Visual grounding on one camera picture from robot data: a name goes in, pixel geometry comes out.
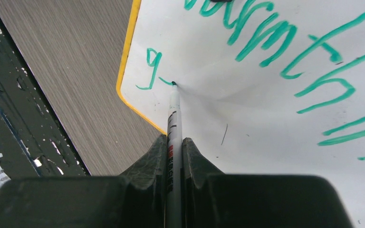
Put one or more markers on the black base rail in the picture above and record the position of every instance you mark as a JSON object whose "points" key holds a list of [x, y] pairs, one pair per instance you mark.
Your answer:
{"points": [[33, 142]]}

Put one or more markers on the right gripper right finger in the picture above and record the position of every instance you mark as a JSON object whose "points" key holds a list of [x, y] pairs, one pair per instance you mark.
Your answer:
{"points": [[214, 199]]}

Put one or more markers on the yellow framed whiteboard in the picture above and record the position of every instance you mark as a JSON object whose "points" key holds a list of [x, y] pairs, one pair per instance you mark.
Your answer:
{"points": [[266, 86]]}

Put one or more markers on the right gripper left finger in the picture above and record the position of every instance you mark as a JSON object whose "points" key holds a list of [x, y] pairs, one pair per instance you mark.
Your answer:
{"points": [[133, 199]]}

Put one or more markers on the green whiteboard marker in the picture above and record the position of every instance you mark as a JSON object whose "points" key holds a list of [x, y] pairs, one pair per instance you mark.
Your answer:
{"points": [[173, 208]]}

